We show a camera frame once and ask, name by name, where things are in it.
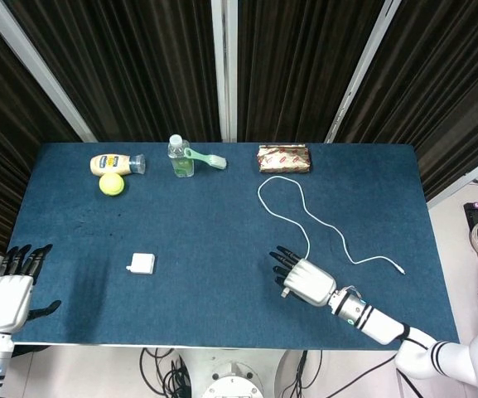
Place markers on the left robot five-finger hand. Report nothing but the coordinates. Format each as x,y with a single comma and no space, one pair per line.
4,302

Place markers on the yellow tennis ball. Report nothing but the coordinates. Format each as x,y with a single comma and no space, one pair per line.
111,184

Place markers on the white power adapter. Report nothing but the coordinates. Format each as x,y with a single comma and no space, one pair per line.
141,264

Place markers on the clear bottle with green label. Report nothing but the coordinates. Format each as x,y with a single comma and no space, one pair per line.
180,163

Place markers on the gold and red snack package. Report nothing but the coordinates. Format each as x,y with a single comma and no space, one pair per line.
284,159

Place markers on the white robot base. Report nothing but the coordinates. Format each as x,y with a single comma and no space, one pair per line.
238,377

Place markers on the mayonnaise squeeze bottle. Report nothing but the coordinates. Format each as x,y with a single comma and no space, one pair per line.
110,164

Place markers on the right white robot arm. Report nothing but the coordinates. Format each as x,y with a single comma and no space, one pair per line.
387,325

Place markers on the white upright frame post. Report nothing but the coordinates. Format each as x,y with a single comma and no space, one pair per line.
225,70

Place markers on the mint green brush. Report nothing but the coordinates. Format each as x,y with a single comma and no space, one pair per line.
209,158

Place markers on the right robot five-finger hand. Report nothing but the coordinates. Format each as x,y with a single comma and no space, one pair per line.
309,284

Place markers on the white slanted frame post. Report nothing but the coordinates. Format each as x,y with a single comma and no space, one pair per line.
462,182
363,70
35,62

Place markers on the blue felt table mat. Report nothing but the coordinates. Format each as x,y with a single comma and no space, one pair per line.
205,307

